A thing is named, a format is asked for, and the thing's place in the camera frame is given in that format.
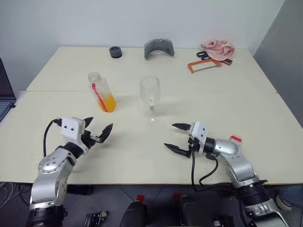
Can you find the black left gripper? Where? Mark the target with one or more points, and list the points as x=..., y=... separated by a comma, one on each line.
x=88, y=140

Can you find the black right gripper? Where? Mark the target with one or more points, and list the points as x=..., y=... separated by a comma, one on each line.
x=193, y=145

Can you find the plastic bottle with orange juice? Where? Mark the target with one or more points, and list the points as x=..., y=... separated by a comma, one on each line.
x=105, y=99

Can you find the clear wine glass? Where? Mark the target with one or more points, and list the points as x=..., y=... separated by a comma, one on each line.
x=150, y=88

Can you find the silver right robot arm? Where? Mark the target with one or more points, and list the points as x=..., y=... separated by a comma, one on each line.
x=239, y=163

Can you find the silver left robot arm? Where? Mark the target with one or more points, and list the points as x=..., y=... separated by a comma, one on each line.
x=49, y=170

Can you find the red tag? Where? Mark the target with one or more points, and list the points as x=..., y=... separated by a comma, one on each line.
x=141, y=197

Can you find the orange hacksaw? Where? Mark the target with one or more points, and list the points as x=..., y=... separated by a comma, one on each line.
x=191, y=66

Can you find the large dark rounded shape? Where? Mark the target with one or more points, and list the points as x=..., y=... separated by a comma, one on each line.
x=203, y=208

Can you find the dark blue scissors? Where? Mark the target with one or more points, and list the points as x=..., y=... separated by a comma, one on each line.
x=201, y=55

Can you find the small dark rounded shape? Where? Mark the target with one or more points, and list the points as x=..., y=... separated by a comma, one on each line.
x=133, y=214

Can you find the orange and black tool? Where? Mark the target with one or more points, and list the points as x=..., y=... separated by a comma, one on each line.
x=227, y=61

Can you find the black device on floor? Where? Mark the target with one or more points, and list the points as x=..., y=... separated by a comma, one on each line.
x=94, y=218

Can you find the grey curved plastic shell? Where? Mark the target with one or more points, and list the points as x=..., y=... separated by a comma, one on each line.
x=157, y=47

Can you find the pink crumpled cloth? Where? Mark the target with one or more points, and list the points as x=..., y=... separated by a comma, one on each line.
x=219, y=48

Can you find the dark laptop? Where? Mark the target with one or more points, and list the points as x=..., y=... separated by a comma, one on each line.
x=4, y=94

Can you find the white shoe of bystander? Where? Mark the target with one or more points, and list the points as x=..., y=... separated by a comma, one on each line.
x=284, y=201

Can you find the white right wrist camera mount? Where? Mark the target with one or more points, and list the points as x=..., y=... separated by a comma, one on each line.
x=200, y=132

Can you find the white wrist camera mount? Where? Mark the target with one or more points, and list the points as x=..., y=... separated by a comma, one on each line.
x=71, y=128
x=200, y=132

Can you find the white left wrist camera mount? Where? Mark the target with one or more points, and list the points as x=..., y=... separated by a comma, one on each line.
x=71, y=128

